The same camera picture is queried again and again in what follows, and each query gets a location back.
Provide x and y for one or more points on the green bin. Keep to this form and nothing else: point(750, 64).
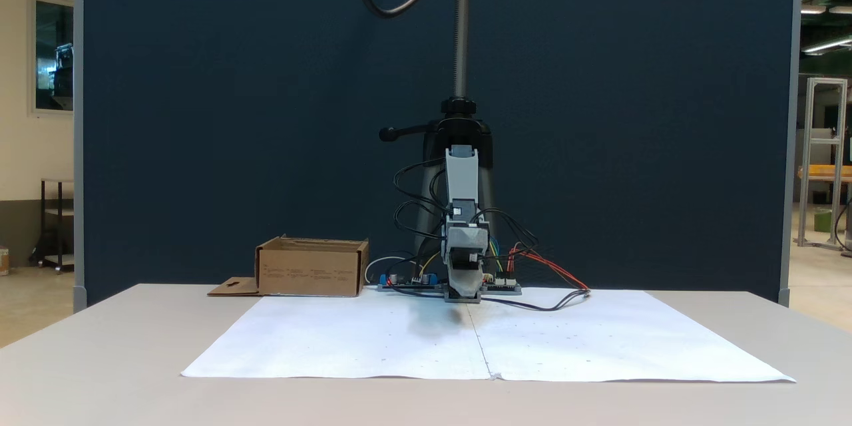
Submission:
point(823, 221)

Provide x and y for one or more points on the white paper sheet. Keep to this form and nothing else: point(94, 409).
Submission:
point(373, 339)

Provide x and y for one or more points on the black camera tripod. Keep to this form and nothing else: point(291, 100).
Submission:
point(461, 46)

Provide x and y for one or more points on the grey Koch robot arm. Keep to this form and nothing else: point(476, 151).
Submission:
point(461, 176)

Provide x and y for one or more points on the black shelf cart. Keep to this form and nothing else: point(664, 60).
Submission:
point(56, 180)

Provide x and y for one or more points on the brown cardboard box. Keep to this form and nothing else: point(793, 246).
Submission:
point(309, 273)

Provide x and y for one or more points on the dark blue partition panel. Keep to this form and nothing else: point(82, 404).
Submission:
point(599, 113)

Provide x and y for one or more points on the ceiling light strip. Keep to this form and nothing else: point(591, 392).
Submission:
point(829, 45)

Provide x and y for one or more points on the dark circuit board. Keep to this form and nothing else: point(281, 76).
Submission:
point(506, 287)

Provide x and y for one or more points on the blue circuit board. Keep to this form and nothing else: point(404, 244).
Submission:
point(399, 283)

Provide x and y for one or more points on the wooden workbench top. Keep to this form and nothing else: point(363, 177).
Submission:
point(825, 173)

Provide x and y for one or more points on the framed wall window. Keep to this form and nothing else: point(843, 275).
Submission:
point(53, 53)

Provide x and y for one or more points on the aluminium profile frame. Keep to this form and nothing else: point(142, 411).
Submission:
point(825, 82)

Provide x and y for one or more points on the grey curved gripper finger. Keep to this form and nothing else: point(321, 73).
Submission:
point(466, 283)

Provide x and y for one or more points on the small cardboard carton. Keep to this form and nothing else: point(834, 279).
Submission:
point(3, 261)

